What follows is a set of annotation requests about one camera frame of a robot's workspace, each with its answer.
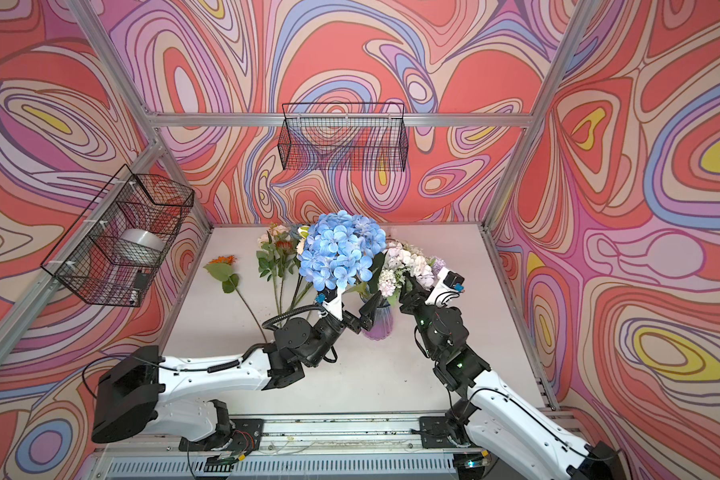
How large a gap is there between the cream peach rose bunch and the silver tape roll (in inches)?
14.5

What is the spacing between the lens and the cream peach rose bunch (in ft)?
3.48

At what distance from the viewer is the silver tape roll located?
27.9 inches
